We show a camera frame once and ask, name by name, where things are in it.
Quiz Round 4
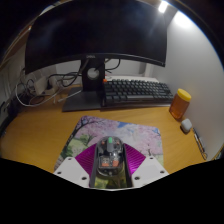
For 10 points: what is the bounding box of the black keyboard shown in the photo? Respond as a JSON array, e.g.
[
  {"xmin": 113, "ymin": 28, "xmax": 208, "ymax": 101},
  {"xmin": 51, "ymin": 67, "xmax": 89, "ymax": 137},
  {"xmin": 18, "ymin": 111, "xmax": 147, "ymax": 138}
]
[{"xmin": 101, "ymin": 78, "xmax": 175, "ymax": 108}]

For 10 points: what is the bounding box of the black cable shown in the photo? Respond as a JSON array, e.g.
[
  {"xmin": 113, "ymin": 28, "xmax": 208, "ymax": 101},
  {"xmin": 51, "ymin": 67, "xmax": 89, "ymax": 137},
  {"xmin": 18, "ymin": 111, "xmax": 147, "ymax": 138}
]
[{"xmin": 46, "ymin": 71, "xmax": 84, "ymax": 88}]

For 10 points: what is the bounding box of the transparent computer mouse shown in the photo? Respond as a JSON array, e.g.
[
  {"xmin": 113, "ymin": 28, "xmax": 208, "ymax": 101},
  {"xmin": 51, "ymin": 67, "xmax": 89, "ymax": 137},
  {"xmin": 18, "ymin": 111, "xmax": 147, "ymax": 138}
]
[{"xmin": 95, "ymin": 135, "xmax": 127, "ymax": 177}]

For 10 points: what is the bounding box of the black computer monitor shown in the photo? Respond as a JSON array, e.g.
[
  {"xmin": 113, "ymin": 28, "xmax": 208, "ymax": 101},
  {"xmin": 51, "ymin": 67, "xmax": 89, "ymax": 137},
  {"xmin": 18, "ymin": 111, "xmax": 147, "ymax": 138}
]
[{"xmin": 24, "ymin": 0, "xmax": 168, "ymax": 113}]

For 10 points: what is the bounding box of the cherry blossom print mouse pad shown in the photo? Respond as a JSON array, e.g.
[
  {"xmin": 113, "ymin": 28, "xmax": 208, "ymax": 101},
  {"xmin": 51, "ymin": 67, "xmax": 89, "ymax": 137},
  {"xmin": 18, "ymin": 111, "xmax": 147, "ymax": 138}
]
[{"xmin": 54, "ymin": 115, "xmax": 165, "ymax": 189}]

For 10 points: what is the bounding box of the pen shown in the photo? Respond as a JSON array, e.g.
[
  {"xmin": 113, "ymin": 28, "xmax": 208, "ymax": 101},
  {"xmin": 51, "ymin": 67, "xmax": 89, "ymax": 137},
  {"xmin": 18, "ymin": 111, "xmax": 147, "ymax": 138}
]
[{"xmin": 193, "ymin": 128, "xmax": 208, "ymax": 161}]

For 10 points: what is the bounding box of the white LED light bar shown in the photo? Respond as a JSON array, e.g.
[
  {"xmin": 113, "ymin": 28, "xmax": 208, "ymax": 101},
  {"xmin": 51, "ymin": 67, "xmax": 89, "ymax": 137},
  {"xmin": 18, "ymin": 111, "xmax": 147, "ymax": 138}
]
[{"xmin": 158, "ymin": 0, "xmax": 170, "ymax": 14}]

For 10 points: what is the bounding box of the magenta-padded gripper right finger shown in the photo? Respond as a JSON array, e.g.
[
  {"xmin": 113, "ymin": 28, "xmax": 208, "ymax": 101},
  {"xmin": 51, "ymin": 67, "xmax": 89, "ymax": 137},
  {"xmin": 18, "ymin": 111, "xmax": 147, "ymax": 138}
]
[{"xmin": 122, "ymin": 143, "xmax": 170, "ymax": 189}]

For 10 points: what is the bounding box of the amber jar with yellow lid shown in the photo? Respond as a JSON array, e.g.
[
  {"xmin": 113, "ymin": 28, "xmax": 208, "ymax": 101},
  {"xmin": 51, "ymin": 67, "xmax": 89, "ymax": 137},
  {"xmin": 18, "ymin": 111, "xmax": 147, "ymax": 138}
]
[{"xmin": 168, "ymin": 88, "xmax": 193, "ymax": 120}]

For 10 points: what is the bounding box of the white power strip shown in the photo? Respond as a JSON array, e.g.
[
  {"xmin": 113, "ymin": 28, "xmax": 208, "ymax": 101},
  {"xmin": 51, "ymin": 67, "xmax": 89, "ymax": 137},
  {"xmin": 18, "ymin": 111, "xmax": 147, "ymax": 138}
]
[{"xmin": 34, "ymin": 75, "xmax": 59, "ymax": 96}]

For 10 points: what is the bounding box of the white earbuds case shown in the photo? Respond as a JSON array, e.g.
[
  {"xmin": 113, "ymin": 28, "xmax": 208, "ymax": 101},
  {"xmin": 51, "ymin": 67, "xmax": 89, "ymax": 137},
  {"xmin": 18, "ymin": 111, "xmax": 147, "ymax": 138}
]
[{"xmin": 180, "ymin": 118, "xmax": 194, "ymax": 134}]

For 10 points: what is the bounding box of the white cable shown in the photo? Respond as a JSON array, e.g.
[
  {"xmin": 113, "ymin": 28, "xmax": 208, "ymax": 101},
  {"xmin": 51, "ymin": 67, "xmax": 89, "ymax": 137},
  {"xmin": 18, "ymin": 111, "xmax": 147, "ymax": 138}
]
[{"xmin": 14, "ymin": 81, "xmax": 73, "ymax": 108}]

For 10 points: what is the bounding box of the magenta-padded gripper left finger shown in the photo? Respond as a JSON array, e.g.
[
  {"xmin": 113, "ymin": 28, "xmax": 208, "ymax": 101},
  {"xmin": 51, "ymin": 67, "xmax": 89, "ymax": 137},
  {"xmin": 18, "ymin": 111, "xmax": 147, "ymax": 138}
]
[{"xmin": 53, "ymin": 143, "xmax": 99, "ymax": 189}]

